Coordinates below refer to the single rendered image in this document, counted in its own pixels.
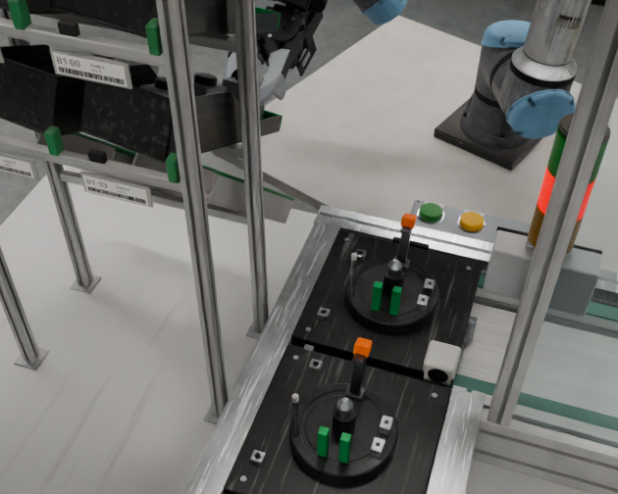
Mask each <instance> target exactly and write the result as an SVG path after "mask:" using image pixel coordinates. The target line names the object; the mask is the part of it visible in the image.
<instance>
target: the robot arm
mask: <svg viewBox="0 0 618 494"><path fill-rule="evenodd" d="M273 1H279V2H282V3H285V6H284V5H280V4H275V5H274V7H270V6H267V7H266V10H269V11H273V12H277V13H280V14H281V17H280V22H279V28H278V30H277V32H260V33H256V39H257V58H258V60H260V62H261V64H262V65H264V63H266V65H267V67H269V68H268V70H267V71H266V72H265V73H264V75H263V82H262V83H261V85H260V86H259V107H260V106H261V105H263V104H264V103H265V102H266V101H268V100H269V99H270V98H271V97H272V96H273V95H275V96H276V97H277V98H278V99H279V100H283V99H284V96H285V92H286V88H285V77H286V75H287V72H288V70H289V69H291V70H292V69H294V67H297V69H298V72H299V75H300V76H303V74H304V72H305V70H306V68H307V67H308V65H309V63H310V61H311V59H312V57H313V56H314V54H315V52H316V50H317V48H316V45H315V42H314V39H313V34H314V33H315V31H316V29H317V27H318V25H319V24H320V22H321V20H322V18H323V16H324V15H323V11H324V10H325V8H326V6H327V4H328V3H329V2H331V0H273ZM352 1H353V2H354V3H355V4H356V6H357V7H358V8H359V9H360V10H361V13H362V14H364V15H365V16H366V17H367V18H368V19H369V20H370V21H371V22H372V23H373V24H375V25H383V24H386V23H388V22H390V21H392V20H393V19H394V18H396V17H397V16H398V15H399V14H400V13H401V12H402V11H403V9H404V8H405V6H406V3H407V0H352ZM591 2H592V0H537V4H536V7H535V10H534V13H533V17H532V20H531V22H530V23H528V22H523V21H502V22H497V23H494V24H492V25H490V26H489V27H488V28H487V29H486V31H485V34H484V39H483V40H482V43H481V44H482V49H481V55H480V61H479V66H478V72H477V77H476V84H475V89H474V92H473V94H472V95H471V97H470V99H469V101H468V102H467V104H466V106H465V107H464V109H463V111H462V114H461V120H460V126H461V129H462V131H463V132H464V134H465V135H466V136H467V137H469V138H470V139H471V140H473V141H475V142H477V143H479V144H481V145H484V146H488V147H492V148H513V147H517V146H520V145H522V144H524V143H526V142H527V141H528V140H529V139H530V138H532V139H537V138H544V137H548V136H550V135H552V134H554V133H555V132H556V131H557V128H558V124H559V121H560V120H561V119H562V118H563V117H564V116H566V115H569V114H573V113H574V111H575V108H576V104H575V99H574V97H573V95H572V94H571V93H570V90H571V87H572V84H573V81H574V78H575V75H576V73H577V64H576V62H575V61H574V60H573V58H572V57H573V54H574V51H575V49H576V46H577V43H578V40H579V37H580V34H581V31H582V28H583V25H584V22H585V19H586V16H587V13H588V11H589V8H590V5H591ZM304 49H307V50H306V52H305V53H304V55H303V57H302V59H301V61H300V60H299V59H300V58H301V56H302V54H303V51H304ZM308 52H310V57H309V59H308V61H307V62H306V64H305V66H304V67H303V64H302V63H303V61H304V59H305V57H306V56H307V54H308ZM236 73H237V64H236V52H231V51H230V52H229V54H228V59H227V62H226V65H225V69H224V73H223V78H222V85H223V81H224V79H225V78H230V77H235V76H236Z"/></svg>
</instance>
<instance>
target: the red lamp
mask: <svg viewBox="0 0 618 494"><path fill-rule="evenodd" d="M554 180H555V177H553V176H552V175H551V174H550V172H549V171H548V168H547V167H546V171H545V174H544V178H543V182H542V185H541V192H540V195H539V199H538V206H539V208H540V210H541V211H542V212H543V213H544V214H545V211H546V207H547V204H548V200H549V197H550V193H551V190H552V186H553V183H554Z"/></svg>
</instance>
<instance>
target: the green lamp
mask: <svg viewBox="0 0 618 494"><path fill-rule="evenodd" d="M565 142H566V137H565V136H564V135H563V134H562V133H561V132H560V130H559V128H557V131H556V134H555V138H554V141H553V145H552V149H551V152H550V156H549V160H548V163H547V168H548V171H549V172H550V174H551V175H552V176H553V177H556V173H557V170H558V166H559V163H560V159H561V156H562V152H563V149H564V145H565Z"/></svg>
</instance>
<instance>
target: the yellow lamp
mask: <svg viewBox="0 0 618 494"><path fill-rule="evenodd" d="M543 218H544V213H543V212H542V211H541V210H540V208H539V206H538V203H537V205H536V209H535V212H534V216H533V220H532V223H531V227H530V231H529V236H528V237H529V241H530V243H531V244H532V245H533V246H534V247H535V248H536V244H537V241H538V237H539V234H540V231H541V225H542V221H543Z"/></svg>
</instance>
